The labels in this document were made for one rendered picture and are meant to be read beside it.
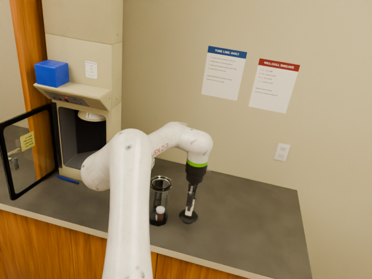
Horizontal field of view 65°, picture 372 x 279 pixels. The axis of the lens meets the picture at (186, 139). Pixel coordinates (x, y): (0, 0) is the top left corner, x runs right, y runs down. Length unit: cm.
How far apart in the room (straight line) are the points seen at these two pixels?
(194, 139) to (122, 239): 60
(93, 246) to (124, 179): 89
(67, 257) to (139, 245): 110
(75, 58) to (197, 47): 64
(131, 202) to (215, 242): 80
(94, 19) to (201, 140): 67
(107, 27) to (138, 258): 96
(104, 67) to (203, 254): 94
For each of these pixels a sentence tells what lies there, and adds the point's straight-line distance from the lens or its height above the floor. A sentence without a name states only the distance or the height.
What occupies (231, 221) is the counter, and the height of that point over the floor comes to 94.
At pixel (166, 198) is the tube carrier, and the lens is 138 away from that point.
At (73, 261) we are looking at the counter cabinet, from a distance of 177.
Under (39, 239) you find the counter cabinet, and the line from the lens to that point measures 179.
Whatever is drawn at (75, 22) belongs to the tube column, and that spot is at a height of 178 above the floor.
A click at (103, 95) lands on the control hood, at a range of 135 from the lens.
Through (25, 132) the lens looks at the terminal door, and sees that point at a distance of 152.
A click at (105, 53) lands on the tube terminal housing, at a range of 138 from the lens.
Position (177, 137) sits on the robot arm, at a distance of 121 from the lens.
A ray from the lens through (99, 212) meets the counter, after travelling 156.
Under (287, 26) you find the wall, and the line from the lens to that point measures 164.
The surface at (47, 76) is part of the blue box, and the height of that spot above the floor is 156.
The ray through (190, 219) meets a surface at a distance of 143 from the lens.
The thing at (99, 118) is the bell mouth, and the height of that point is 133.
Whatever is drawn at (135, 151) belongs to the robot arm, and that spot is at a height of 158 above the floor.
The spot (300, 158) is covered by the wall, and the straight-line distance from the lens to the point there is 188.
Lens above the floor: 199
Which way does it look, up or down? 28 degrees down
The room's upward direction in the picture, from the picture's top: 8 degrees clockwise
